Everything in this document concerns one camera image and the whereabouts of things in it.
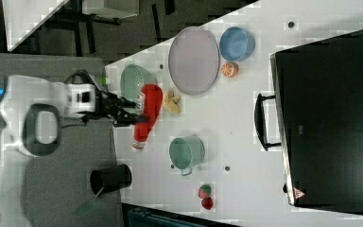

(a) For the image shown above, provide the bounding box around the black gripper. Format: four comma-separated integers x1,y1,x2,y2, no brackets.
84,91,149,127

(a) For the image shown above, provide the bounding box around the red plush ketchup bottle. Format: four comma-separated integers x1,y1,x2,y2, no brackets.
132,84,163,152

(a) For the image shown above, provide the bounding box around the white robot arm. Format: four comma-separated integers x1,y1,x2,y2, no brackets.
0,70,147,227

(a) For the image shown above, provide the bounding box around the black toaster oven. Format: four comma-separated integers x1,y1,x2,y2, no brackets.
270,29,363,215

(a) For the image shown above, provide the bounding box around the green perforated colander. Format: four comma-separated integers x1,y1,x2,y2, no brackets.
120,64,157,102

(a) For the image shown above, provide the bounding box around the green marker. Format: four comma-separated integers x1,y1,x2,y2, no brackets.
99,78,110,85

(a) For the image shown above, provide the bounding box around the yellow plush banana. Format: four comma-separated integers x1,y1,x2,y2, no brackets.
163,90,182,114

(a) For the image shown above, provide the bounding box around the black cylindrical cup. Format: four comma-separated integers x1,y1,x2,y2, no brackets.
90,165,132,195

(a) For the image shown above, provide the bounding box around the green metal cup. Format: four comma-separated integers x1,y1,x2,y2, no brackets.
168,135,205,176

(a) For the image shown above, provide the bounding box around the lavender round plate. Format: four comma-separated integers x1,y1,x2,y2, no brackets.
168,26,219,96

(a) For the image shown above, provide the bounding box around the orange half toy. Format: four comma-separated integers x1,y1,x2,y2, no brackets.
221,61,238,78

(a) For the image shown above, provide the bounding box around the pink plush strawberry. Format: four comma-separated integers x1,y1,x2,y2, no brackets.
199,184,212,200

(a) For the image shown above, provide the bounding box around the red plush strawberry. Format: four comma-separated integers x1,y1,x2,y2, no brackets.
201,198,214,210

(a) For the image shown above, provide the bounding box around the blue bowl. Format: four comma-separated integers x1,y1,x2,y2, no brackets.
219,26,255,61

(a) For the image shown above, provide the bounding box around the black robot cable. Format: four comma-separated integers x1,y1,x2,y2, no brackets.
63,69,102,93

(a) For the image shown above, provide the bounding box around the black oven door handle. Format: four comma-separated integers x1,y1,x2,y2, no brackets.
254,94,281,151

